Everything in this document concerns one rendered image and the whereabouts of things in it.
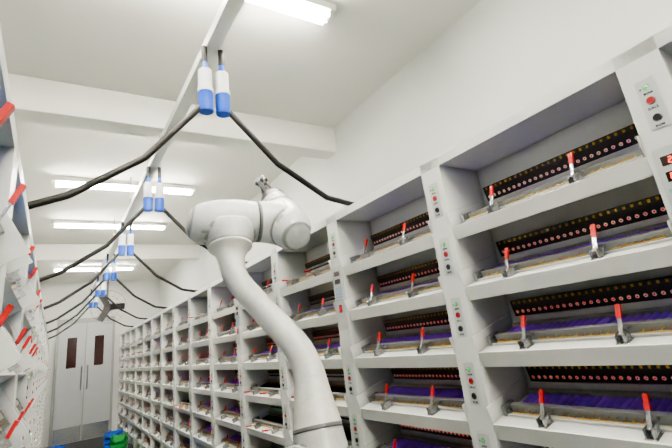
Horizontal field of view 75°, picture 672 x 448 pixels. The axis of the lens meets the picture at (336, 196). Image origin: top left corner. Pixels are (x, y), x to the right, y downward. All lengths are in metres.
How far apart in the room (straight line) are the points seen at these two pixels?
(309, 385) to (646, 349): 0.75
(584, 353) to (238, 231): 0.90
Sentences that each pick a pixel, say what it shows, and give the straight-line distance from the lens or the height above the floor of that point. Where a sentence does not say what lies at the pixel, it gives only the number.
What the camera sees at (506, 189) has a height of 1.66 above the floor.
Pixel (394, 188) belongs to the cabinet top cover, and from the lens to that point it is 1.75.
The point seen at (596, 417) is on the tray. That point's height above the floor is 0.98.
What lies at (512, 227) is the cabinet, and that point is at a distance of 1.62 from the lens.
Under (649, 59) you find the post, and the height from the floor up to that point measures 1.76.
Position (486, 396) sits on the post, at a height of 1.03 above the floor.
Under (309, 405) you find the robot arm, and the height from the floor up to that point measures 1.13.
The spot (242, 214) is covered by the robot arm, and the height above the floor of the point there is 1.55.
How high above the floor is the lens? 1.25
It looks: 18 degrees up
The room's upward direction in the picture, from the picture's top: 7 degrees counter-clockwise
